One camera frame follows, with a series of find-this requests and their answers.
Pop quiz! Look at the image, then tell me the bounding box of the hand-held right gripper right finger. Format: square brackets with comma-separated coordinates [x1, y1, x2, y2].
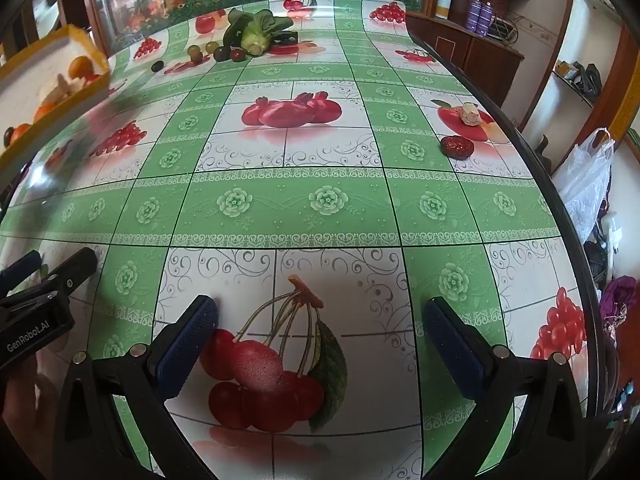
[422, 296, 598, 480]

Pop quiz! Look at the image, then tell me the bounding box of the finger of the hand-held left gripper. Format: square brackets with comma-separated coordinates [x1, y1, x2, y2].
[30, 247, 99, 306]
[0, 251, 43, 297]

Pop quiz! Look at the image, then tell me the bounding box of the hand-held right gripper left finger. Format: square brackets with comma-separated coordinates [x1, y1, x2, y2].
[52, 294, 221, 480]

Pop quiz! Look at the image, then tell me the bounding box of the yellow-edged white foam tray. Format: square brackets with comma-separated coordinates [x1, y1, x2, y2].
[0, 25, 112, 173]

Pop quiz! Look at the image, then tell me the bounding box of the person's left hand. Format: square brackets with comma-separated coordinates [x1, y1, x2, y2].
[0, 345, 68, 466]

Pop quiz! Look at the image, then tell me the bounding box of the purple cloth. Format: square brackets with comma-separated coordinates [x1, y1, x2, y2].
[599, 275, 640, 333]

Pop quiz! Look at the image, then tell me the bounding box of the white plastic bottle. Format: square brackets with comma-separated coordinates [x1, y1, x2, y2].
[600, 212, 625, 271]

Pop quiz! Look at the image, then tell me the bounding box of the red jujube date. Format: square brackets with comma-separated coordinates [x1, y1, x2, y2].
[440, 135, 475, 160]

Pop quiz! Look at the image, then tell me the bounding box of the white plastic bag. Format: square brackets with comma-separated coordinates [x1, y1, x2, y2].
[552, 127, 617, 256]

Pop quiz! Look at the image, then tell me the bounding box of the green bok choy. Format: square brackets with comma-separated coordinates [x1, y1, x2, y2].
[222, 8, 297, 57]

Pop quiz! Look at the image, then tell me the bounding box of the low brown wooden cabinet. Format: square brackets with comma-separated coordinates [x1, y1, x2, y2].
[405, 10, 526, 98]

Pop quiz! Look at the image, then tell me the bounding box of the metal wire rack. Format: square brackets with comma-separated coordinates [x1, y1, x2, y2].
[487, 17, 517, 49]

